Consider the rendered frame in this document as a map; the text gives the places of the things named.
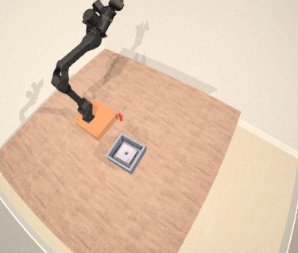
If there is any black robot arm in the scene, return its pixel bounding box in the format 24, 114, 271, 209
51, 0, 110, 124

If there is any white square plate with hole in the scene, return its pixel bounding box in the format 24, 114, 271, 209
115, 144, 137, 165

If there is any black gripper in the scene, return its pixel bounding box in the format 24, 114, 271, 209
100, 0, 124, 24

